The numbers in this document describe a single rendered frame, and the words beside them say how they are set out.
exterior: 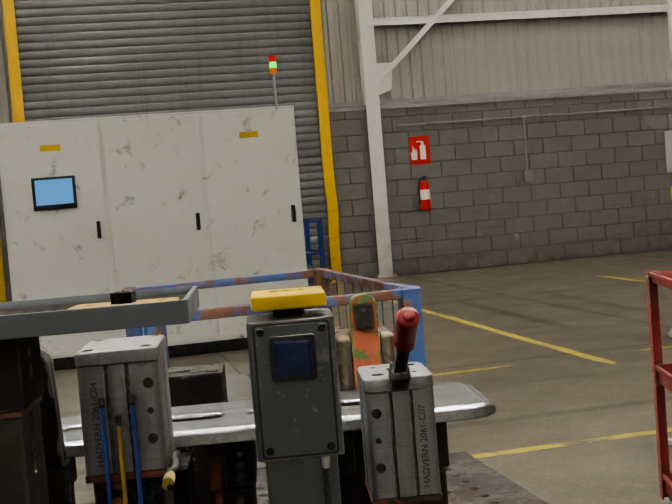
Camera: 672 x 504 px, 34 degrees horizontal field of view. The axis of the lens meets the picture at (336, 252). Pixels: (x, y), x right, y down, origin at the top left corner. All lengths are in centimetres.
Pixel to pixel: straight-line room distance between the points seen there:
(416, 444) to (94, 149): 820
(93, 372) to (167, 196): 816
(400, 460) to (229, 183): 823
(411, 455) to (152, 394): 25
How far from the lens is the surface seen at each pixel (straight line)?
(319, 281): 434
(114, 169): 918
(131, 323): 85
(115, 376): 105
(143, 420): 106
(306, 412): 89
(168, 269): 921
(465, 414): 119
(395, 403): 106
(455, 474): 212
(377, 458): 107
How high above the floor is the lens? 124
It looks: 3 degrees down
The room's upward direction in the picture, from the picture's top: 5 degrees counter-clockwise
